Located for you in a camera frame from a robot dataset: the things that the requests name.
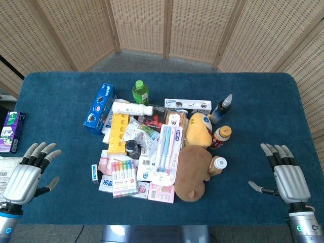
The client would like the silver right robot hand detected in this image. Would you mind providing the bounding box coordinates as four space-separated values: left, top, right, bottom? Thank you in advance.
248 143 312 205

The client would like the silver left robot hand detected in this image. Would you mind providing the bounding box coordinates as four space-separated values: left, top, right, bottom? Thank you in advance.
2 142 62 206

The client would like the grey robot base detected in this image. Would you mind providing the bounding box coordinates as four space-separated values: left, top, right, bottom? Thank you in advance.
100 224 211 243

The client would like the purple green toothpaste box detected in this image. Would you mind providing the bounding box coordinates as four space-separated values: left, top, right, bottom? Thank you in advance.
0 111 26 154

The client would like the small white-blue labelled block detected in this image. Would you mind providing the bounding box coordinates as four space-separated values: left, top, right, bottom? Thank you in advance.
91 164 99 184

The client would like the white blue toothpaste box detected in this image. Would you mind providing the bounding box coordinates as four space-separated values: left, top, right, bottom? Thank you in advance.
98 174 115 194

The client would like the blue Oreo cookie box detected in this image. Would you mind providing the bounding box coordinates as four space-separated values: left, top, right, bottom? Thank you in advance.
83 83 118 136

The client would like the yellow tray package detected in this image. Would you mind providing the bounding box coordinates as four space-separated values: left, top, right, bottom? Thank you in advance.
108 113 131 156

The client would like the white package with barcode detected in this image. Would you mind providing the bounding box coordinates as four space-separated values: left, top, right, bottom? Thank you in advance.
136 158 158 183

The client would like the white Oreo cookie box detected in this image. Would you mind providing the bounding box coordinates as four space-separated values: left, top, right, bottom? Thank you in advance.
164 98 213 115

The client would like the white barcode plastic bag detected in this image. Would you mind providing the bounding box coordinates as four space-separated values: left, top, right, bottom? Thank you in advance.
0 156 24 204

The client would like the brown bottle with white cap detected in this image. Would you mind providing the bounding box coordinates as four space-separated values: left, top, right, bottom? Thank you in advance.
208 155 228 178

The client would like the red bottle with yellow cap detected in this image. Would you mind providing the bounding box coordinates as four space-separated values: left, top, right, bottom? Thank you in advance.
210 125 232 150

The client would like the pink soft packet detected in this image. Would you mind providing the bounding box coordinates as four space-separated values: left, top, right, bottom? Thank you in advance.
97 149 120 176

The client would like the blue table carpet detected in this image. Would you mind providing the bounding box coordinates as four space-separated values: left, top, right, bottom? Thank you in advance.
14 72 324 226

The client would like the blue spray bottle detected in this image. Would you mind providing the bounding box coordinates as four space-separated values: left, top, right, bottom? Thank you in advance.
210 94 233 125

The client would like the brown plush toy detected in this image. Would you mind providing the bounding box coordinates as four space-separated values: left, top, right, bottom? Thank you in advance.
174 144 219 203

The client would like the rainbow highlighter marker pack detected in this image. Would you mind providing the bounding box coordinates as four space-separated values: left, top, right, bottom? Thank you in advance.
111 159 139 199

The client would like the yellow plush toy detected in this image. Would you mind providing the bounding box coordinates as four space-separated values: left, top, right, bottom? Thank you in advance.
185 112 214 149

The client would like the black round jar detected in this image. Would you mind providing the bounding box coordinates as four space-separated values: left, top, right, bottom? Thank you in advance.
125 139 142 160

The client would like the round pink item pack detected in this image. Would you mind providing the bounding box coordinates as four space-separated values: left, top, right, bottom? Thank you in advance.
131 180 151 199

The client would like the toothbrush blister pack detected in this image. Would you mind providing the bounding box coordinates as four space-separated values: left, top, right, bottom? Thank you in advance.
150 124 184 186

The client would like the white plastic bottle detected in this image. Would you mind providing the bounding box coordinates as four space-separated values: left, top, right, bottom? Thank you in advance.
111 101 154 116

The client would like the clear wrapped bread package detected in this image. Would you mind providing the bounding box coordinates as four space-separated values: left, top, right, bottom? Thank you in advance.
164 108 190 128

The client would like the silver green snack packet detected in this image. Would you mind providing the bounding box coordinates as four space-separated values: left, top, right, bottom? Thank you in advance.
122 116 161 159

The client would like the red black snack package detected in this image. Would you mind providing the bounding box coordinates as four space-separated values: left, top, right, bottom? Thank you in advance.
137 104 167 133

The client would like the green drink bottle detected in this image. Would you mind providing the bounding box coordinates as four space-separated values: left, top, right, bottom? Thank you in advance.
132 80 150 106

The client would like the black cable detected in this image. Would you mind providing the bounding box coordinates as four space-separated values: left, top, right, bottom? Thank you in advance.
74 224 85 243

